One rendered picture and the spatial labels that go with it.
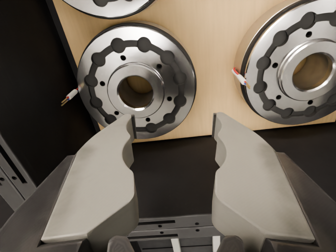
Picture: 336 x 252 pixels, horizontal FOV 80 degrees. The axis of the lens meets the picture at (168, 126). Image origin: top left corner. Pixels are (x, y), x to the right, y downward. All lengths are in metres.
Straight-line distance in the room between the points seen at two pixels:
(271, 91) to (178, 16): 0.10
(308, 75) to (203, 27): 0.10
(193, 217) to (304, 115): 0.14
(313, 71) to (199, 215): 0.16
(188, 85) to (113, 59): 0.06
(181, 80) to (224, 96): 0.06
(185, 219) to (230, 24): 0.16
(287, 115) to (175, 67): 0.11
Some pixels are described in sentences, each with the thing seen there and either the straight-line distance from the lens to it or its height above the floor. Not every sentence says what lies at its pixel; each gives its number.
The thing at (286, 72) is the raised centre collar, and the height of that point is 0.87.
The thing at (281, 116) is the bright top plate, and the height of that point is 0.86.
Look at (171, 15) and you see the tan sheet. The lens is 0.19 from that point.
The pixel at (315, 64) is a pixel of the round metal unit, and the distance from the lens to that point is 0.22.
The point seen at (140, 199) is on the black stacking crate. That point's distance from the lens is 0.18.
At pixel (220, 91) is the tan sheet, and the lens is 0.21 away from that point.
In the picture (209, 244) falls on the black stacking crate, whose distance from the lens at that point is 0.42.
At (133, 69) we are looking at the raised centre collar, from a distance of 0.17.
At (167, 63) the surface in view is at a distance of 0.17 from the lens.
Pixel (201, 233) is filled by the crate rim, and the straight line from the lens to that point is 0.19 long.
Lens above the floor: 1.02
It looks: 59 degrees down
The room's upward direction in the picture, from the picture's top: 178 degrees counter-clockwise
